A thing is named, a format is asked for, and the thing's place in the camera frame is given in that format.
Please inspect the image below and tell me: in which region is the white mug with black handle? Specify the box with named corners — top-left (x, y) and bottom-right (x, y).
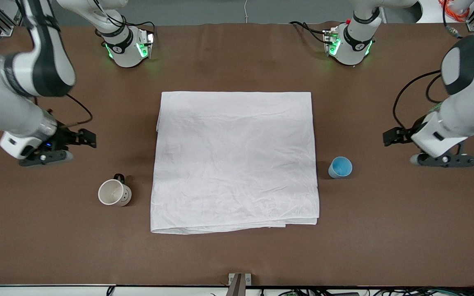
top-left (98, 173), bottom-right (133, 207)

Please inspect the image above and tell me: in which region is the blue plastic cup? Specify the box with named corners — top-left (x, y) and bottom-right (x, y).
top-left (328, 156), bottom-right (353, 180)

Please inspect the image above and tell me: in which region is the white folded cloth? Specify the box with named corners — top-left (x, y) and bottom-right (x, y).
top-left (150, 91), bottom-right (320, 235)

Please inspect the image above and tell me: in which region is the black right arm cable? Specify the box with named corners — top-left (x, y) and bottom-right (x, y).
top-left (66, 93), bottom-right (94, 127)

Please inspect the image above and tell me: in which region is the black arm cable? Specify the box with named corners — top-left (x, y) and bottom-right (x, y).
top-left (392, 69), bottom-right (444, 130)
top-left (66, 93), bottom-right (94, 127)

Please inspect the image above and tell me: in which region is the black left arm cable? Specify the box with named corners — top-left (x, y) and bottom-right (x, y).
top-left (392, 69), bottom-right (444, 130)

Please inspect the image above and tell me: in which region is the black right base cable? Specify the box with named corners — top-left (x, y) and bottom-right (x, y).
top-left (125, 20), bottom-right (157, 38)

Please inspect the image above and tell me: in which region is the black base cable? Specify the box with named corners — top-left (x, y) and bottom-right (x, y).
top-left (125, 20), bottom-right (157, 38)
top-left (289, 21), bottom-right (329, 44)

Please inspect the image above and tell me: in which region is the orange cable bundle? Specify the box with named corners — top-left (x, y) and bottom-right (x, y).
top-left (439, 0), bottom-right (473, 23)

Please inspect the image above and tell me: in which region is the black left base cable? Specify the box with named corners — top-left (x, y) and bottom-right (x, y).
top-left (289, 21), bottom-right (329, 44)

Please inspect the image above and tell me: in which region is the grey metal camera bracket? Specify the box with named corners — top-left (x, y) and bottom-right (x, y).
top-left (228, 273), bottom-right (252, 296)

